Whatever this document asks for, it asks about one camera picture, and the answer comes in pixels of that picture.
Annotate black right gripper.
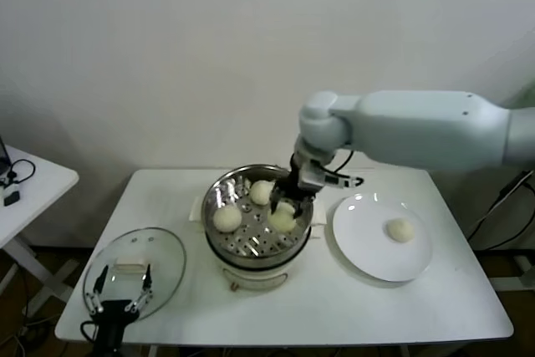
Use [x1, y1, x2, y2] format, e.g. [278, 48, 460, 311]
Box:
[269, 155, 318, 221]

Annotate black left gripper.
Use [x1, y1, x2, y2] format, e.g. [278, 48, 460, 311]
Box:
[85, 263, 155, 352]

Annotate white steamed baozi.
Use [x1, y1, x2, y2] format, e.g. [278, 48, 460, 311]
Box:
[384, 217, 415, 244]
[249, 180, 276, 207]
[267, 201, 298, 235]
[211, 205, 243, 233]

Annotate stainless steel steamer basket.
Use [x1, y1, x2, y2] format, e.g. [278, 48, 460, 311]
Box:
[188, 164, 326, 262]

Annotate round glass pot lid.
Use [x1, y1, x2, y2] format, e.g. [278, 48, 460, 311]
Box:
[81, 227, 187, 324]

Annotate white round plate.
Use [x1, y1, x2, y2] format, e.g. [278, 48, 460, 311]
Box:
[332, 192, 434, 283]

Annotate white electric cooker pot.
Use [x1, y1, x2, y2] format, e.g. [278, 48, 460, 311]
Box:
[204, 222, 323, 293]

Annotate small white folding table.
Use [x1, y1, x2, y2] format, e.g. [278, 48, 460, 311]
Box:
[0, 145, 80, 320]

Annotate white furniture foot bar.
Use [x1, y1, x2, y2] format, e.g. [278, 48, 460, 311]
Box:
[488, 275, 535, 292]

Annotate white power strip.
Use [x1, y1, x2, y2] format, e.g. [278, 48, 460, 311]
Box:
[514, 254, 534, 274]

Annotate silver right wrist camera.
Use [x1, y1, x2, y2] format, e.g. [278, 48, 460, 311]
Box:
[298, 166, 336, 191]

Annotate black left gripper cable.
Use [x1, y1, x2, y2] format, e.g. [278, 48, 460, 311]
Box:
[79, 319, 99, 342]

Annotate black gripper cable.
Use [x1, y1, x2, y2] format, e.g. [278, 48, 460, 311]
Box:
[79, 319, 99, 342]
[328, 148, 365, 189]

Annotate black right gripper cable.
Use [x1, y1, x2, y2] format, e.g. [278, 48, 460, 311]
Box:
[328, 148, 365, 189]

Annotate black looped cable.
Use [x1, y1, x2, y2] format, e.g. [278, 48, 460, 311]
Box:
[6, 159, 37, 185]

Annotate black wall power cable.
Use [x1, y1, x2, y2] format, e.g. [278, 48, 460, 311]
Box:
[466, 171, 535, 252]

